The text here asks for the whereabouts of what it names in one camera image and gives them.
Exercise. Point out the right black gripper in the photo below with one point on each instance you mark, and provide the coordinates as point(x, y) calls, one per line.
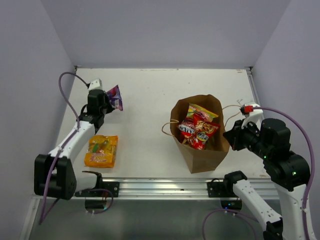
point(233, 136)

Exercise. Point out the aluminium frame rail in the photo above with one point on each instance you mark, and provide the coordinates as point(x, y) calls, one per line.
point(164, 188)

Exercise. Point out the purple snack bag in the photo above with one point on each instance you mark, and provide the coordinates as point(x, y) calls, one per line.
point(115, 98)

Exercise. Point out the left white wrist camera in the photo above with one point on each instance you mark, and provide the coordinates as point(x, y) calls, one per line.
point(95, 84)

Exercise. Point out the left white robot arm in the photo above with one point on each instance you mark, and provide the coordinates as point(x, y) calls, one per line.
point(54, 175)

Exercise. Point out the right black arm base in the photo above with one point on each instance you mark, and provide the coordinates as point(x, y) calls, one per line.
point(228, 200)

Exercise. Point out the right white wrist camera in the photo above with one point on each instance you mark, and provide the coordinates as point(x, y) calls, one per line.
point(251, 114)

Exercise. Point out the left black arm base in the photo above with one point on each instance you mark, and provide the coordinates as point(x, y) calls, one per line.
point(100, 199)

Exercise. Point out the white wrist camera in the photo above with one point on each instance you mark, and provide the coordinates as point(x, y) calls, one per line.
point(251, 114)
point(95, 84)

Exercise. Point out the red Fox's candy bag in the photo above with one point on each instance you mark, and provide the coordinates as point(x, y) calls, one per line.
point(187, 126)

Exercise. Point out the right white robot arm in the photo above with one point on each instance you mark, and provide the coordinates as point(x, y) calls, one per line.
point(289, 172)

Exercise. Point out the yellow gummy candy bag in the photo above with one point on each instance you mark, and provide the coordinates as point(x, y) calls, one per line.
point(101, 151)

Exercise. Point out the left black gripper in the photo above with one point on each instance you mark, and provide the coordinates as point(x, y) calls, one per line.
point(109, 108)

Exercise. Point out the brown paper bag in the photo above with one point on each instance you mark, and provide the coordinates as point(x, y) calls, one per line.
point(216, 148)

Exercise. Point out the small red snack bag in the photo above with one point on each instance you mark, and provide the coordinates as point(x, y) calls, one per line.
point(204, 130)

